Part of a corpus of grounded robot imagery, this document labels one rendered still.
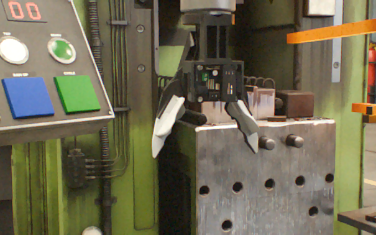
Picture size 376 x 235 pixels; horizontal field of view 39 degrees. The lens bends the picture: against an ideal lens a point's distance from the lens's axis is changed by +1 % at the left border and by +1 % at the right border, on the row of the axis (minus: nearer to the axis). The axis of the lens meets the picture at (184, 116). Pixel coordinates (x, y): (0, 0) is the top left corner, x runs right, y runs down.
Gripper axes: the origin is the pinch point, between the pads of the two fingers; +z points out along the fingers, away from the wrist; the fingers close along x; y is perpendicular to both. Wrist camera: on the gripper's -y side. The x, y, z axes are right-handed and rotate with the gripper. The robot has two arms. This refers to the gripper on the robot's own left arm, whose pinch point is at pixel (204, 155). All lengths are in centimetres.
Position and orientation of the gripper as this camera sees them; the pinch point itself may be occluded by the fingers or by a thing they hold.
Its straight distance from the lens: 76.2
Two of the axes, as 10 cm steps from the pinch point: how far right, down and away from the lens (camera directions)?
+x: 9.8, -0.3, 2.0
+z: 0.1, 9.9, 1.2
